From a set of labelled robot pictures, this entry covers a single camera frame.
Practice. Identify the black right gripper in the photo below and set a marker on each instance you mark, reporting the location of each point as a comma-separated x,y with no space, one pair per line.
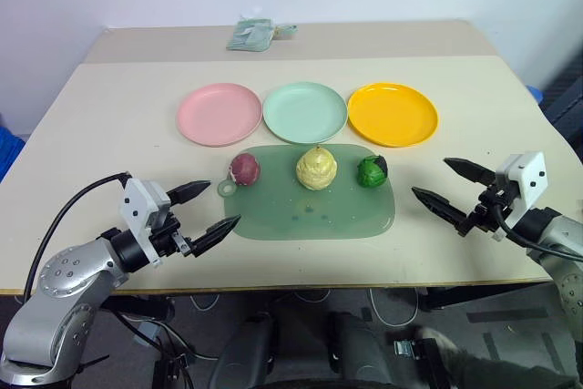
487,216

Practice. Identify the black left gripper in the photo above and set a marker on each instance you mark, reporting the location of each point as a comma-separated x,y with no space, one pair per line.
166,236

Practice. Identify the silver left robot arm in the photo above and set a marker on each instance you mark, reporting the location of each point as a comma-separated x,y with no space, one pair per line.
68,279

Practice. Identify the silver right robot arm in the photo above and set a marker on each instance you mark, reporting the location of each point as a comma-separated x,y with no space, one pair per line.
558,232

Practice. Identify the red toy fruit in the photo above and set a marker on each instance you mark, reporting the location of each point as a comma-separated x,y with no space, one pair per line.
245,169

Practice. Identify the green round vegetable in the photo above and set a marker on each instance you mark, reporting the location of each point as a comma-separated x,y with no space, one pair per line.
370,172

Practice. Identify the yellow plate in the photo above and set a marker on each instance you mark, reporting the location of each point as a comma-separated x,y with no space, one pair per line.
391,113

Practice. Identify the pink plate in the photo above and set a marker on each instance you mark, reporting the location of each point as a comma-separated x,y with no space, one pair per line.
218,113

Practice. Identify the mint green plate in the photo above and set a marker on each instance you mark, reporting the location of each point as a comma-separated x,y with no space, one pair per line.
304,111

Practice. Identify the translucent green cutting mat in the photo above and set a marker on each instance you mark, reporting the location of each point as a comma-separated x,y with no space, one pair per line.
309,213

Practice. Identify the yellow toy pear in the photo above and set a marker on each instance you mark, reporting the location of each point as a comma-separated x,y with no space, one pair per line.
316,170

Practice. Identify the dark grey chair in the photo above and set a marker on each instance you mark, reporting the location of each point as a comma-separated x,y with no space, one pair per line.
567,97

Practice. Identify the dark rounded shape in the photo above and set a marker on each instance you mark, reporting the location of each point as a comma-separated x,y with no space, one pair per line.
357,352
243,352

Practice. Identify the folded green cloth pouch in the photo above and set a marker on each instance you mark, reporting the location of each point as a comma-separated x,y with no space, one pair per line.
248,36

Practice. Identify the blue fabric object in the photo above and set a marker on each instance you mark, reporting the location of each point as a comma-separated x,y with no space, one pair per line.
9,152

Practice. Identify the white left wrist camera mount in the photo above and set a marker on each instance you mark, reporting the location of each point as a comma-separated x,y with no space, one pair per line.
136,207

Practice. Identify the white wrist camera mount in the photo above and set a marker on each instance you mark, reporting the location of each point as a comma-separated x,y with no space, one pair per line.
136,207
524,175

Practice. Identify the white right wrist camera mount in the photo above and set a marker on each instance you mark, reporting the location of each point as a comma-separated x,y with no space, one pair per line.
524,175

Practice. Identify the dark table frame bar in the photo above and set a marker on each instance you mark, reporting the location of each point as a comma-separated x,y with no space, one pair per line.
478,295

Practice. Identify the black bracket with metal clip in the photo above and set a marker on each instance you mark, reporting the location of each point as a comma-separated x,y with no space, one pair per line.
421,359

